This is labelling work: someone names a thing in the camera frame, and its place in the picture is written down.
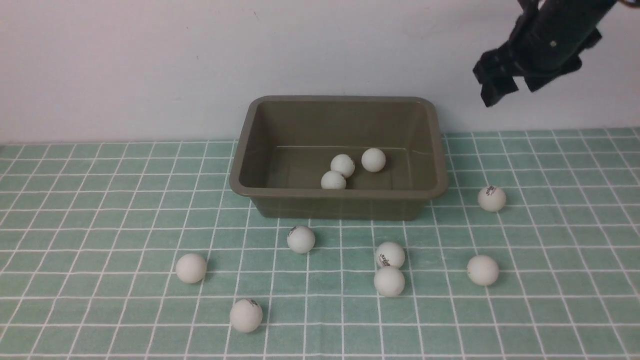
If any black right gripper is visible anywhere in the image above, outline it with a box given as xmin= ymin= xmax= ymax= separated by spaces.
xmin=472 ymin=0 xmax=617 ymax=108

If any white ping-pong ball logo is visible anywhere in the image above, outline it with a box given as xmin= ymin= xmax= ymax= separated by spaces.
xmin=374 ymin=241 xmax=406 ymax=269
xmin=477 ymin=186 xmax=507 ymax=213

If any white ping-pong ball printed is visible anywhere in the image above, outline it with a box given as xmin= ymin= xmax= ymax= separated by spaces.
xmin=360 ymin=148 xmax=387 ymax=173

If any white ping-pong ball mid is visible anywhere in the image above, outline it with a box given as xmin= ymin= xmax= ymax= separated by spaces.
xmin=466 ymin=254 xmax=499 ymax=287

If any olive green plastic bin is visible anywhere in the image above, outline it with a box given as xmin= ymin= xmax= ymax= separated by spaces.
xmin=229 ymin=95 xmax=450 ymax=221

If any green checkered tablecloth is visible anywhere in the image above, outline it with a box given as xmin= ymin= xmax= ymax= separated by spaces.
xmin=0 ymin=128 xmax=640 ymax=360

